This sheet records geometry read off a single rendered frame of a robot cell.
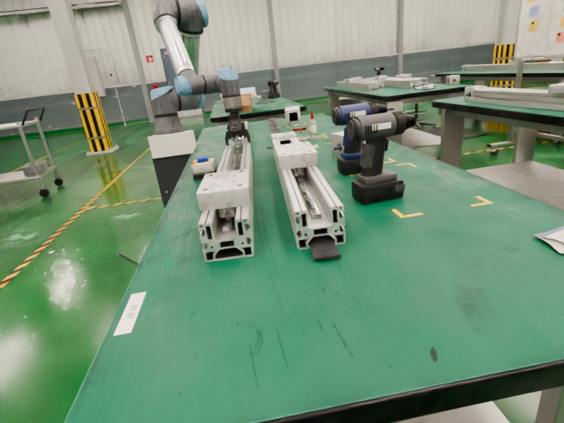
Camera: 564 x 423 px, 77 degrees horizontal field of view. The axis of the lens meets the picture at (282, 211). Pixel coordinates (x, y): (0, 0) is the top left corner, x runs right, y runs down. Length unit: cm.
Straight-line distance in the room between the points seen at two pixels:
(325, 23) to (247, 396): 1259
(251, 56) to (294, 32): 155
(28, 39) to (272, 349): 1336
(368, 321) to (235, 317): 20
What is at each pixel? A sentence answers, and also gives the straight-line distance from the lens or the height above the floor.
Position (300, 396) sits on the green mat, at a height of 78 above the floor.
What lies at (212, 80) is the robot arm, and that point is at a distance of 156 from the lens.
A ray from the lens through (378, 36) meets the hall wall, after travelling 1339.
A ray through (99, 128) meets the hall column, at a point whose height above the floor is 46.
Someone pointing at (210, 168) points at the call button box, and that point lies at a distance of 134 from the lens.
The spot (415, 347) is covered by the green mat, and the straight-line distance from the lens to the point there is 51.
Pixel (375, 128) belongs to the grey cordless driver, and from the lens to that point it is 90.
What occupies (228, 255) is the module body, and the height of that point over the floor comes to 78.
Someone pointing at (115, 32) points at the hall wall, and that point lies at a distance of 1284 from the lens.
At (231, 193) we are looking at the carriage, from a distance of 75.
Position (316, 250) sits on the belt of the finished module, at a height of 79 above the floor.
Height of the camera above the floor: 113
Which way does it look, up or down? 22 degrees down
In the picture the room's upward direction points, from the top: 7 degrees counter-clockwise
